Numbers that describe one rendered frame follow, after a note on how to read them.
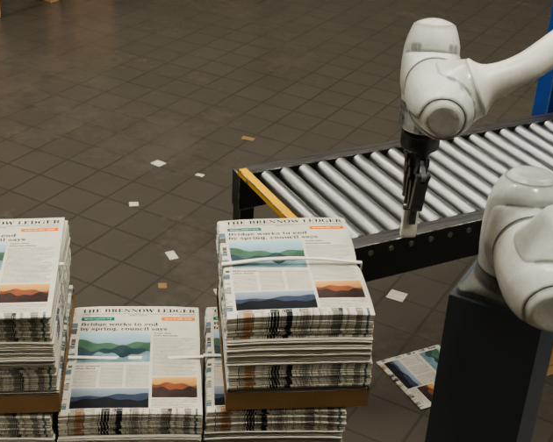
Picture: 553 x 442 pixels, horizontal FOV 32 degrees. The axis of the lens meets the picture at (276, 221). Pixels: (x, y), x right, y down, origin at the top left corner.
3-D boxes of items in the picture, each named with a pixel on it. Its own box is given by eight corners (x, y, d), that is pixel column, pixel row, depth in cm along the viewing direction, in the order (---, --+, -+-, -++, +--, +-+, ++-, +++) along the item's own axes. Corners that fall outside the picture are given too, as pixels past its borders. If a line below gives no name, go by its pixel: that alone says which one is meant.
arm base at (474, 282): (568, 273, 211) (573, 251, 208) (539, 322, 194) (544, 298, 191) (489, 248, 219) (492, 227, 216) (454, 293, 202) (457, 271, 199)
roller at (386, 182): (448, 231, 274) (434, 238, 273) (362, 163, 310) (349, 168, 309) (448, 217, 271) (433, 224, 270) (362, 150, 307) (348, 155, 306)
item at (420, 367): (421, 411, 321) (421, 409, 321) (376, 362, 343) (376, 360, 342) (509, 383, 336) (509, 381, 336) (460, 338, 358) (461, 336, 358)
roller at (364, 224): (391, 231, 264) (388, 247, 266) (310, 161, 300) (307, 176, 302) (377, 233, 262) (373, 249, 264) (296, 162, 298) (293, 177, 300)
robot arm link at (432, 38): (394, 88, 186) (399, 115, 174) (403, 9, 178) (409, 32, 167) (450, 91, 186) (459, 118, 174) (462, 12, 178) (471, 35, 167)
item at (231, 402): (367, 406, 194) (369, 389, 191) (225, 410, 190) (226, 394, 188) (354, 357, 207) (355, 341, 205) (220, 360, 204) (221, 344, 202)
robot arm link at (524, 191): (545, 247, 209) (565, 155, 198) (563, 294, 193) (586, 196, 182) (470, 242, 209) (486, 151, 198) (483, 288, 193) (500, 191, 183)
